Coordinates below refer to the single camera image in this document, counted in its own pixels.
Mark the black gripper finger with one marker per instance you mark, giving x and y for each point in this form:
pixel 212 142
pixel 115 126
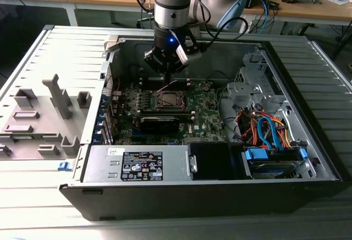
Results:
pixel 156 59
pixel 178 65

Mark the silver CPU green edge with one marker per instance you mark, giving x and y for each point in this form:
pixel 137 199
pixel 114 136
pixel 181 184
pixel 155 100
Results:
pixel 169 98

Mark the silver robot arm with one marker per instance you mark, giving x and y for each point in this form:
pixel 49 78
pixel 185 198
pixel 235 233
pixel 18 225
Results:
pixel 173 0

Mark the CPU socket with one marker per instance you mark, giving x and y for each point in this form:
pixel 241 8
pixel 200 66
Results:
pixel 157 101

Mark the round coin cell battery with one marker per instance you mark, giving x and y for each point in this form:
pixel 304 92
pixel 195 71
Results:
pixel 206 87

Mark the green RAM stick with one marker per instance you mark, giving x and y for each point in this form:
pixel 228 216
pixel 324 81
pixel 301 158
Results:
pixel 26 137
pixel 165 112

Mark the green motherboard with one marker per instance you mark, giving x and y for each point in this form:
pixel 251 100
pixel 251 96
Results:
pixel 204 119

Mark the black graphics card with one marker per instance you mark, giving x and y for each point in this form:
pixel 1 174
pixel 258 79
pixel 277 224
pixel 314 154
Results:
pixel 159 126

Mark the grey metal drive cage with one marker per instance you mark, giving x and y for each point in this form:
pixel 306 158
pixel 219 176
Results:
pixel 243 90

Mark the blue disk carrier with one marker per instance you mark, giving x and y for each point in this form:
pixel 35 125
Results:
pixel 255 154

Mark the grey power supply unit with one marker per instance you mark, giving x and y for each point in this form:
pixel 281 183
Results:
pixel 96 168

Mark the grey parts rack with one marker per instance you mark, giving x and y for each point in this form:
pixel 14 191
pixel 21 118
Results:
pixel 41 113

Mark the black grey PC case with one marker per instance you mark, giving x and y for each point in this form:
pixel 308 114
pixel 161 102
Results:
pixel 192 201

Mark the blue plastic latch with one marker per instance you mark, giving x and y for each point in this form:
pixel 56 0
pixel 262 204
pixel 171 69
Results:
pixel 65 166

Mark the silver hard disk drive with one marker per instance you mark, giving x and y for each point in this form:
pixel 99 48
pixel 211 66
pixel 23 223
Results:
pixel 275 171

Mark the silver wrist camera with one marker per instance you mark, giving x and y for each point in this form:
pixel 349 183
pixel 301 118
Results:
pixel 189 57

